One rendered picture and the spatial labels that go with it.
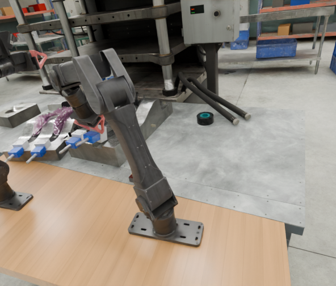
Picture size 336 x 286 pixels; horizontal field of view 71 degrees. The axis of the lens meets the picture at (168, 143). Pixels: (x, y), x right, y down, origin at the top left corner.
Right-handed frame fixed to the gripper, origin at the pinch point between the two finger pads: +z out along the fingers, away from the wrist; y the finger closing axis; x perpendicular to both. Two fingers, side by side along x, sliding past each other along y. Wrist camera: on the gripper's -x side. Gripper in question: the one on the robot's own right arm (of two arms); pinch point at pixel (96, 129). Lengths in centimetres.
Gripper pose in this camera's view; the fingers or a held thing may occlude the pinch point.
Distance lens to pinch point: 92.3
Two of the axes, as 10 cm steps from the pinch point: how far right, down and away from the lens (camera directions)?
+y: -9.0, -2.4, 3.7
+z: 1.7, 5.9, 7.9
